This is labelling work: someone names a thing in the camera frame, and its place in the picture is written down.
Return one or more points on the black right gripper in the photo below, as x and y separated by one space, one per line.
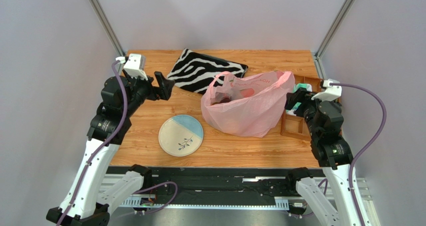
293 100

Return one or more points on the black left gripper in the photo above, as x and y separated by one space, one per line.
165 86

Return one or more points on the pink printed plastic bag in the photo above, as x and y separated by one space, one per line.
257 102

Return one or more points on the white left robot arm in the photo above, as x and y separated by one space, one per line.
121 95

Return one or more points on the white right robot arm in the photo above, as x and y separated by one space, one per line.
334 156

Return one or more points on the teal and white socks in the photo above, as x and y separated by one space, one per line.
308 87

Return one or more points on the wooden compartment tray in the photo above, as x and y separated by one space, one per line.
294 126

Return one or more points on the zebra striped cloth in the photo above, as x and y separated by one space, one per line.
194 72

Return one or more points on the white floral plate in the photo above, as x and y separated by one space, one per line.
181 135

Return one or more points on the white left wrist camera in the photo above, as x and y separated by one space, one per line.
133 65

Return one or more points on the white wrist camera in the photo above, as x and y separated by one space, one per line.
133 65
331 91

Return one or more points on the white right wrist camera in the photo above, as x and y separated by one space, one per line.
331 91

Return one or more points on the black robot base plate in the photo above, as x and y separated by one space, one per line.
225 186

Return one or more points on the aluminium frame rail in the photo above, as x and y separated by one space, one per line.
164 195

